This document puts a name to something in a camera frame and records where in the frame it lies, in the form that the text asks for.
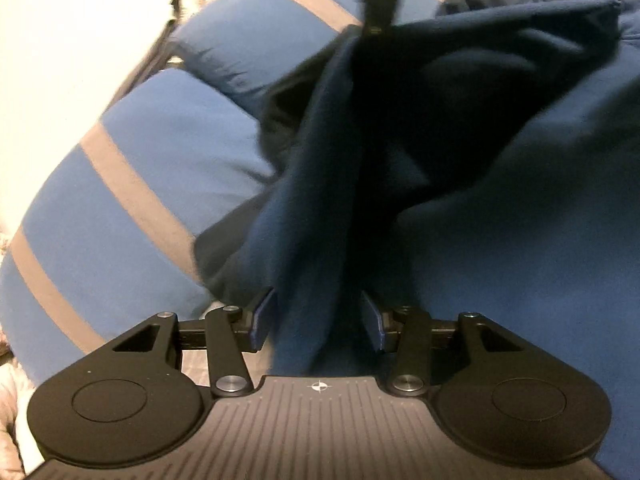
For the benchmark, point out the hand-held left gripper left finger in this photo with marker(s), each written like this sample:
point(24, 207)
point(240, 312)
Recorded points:
point(263, 320)

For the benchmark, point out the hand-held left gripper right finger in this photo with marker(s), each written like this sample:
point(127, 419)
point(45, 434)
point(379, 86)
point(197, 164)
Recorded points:
point(372, 322)

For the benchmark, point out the blue fleece jacket dark lining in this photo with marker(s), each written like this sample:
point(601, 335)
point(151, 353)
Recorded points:
point(500, 185)

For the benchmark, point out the white quilted bedspread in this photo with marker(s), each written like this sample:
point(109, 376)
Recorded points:
point(194, 367)

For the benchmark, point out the blue pillow with beige stripes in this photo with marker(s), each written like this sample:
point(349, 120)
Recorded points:
point(150, 170)
point(280, 45)

